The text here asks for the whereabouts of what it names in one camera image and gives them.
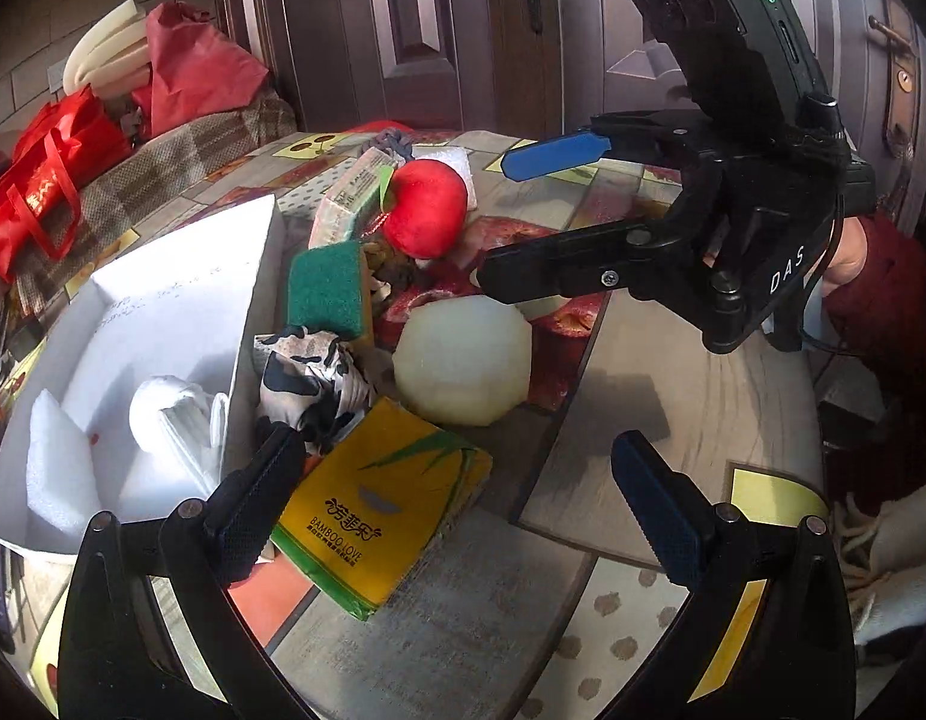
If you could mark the white foam ball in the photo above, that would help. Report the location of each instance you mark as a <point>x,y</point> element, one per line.
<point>463,360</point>

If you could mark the brown walnut toy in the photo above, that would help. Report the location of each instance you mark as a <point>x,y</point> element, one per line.
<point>391,266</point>

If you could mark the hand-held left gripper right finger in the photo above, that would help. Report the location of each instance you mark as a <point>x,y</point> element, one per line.
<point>658,495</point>

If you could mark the panelled metal door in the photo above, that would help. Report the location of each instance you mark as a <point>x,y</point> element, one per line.
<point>358,30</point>

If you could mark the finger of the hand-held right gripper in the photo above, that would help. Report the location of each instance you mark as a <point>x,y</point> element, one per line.
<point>553,154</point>
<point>553,262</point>

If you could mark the red tote bag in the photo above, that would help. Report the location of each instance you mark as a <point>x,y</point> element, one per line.
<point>42,180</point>

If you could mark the beige fringed scarf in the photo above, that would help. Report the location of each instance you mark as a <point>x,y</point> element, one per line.
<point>898,555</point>

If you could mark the pink tissue pack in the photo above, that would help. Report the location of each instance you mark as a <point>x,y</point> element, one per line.
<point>350,199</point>

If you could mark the white cardboard box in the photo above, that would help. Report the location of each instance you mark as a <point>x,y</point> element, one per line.
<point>170,315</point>

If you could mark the yellow tissue pack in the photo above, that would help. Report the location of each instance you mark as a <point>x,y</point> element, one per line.
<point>380,510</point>

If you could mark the white foam block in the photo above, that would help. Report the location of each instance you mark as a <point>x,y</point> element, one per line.
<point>451,161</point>

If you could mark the plaid bench cover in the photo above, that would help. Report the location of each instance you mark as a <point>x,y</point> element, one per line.
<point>177,157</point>

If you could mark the leopard print scrunchie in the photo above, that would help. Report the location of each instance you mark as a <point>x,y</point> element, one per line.
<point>298,382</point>

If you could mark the red cloth bag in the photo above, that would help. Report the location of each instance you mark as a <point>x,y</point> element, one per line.
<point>193,67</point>

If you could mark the red plush apple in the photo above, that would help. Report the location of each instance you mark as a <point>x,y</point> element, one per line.
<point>425,210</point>

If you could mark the person's right forearm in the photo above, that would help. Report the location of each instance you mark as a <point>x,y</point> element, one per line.
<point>890,292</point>

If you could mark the white foam roll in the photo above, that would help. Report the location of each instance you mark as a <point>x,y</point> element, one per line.
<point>102,37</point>

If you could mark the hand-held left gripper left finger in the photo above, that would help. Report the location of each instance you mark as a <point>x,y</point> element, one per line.
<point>260,495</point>

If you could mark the green and yellow sponge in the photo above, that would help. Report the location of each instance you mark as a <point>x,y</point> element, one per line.
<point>324,285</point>

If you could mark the white foam sheet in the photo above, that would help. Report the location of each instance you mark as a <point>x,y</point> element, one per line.
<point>57,465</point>

